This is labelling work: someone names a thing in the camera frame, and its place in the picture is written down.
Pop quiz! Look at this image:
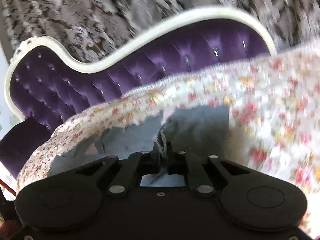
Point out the grey knit garment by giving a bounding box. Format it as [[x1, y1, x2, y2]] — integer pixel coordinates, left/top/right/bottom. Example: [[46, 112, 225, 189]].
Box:
[[49, 105, 229, 191]]

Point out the floral bed cover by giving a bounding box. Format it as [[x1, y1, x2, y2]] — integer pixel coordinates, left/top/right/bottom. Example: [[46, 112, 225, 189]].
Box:
[[17, 40, 319, 239]]

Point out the purple tufted chaise lounge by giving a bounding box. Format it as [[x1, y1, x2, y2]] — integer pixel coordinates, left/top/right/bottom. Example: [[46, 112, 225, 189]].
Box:
[[1, 6, 277, 197]]

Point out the grey damask curtain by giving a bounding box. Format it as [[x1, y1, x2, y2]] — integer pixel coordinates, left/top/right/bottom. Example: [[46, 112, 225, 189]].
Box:
[[1, 0, 319, 62]]

